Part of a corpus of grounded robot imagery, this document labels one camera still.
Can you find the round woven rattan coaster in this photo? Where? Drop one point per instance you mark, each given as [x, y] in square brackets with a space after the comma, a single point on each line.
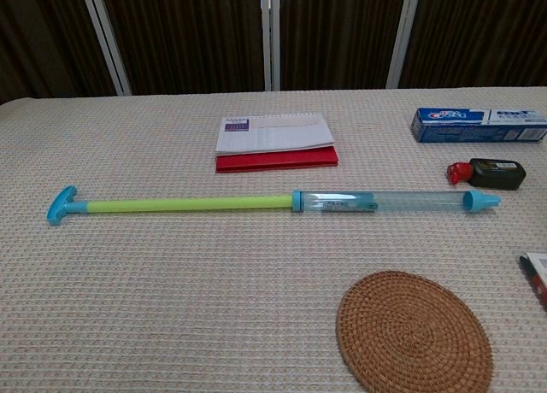
[410, 333]

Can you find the blue toothpaste box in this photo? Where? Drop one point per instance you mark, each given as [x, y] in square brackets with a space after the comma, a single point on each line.
[470, 126]

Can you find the clear plastic tube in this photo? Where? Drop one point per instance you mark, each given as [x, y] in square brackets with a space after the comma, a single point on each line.
[427, 201]

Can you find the white red desk calendar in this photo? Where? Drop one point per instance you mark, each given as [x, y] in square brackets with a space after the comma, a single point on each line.
[273, 139]

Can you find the black bottle red cap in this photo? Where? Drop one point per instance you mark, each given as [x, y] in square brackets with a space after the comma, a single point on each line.
[498, 174]

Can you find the card box with picture grid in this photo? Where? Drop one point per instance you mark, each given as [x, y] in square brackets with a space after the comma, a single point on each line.
[537, 277]

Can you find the beige woven tablecloth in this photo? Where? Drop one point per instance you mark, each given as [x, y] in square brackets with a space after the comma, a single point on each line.
[171, 303]

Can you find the dark screen panel white frame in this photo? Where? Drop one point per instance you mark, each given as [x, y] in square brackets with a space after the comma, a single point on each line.
[337, 34]
[38, 38]
[188, 34]
[483, 34]

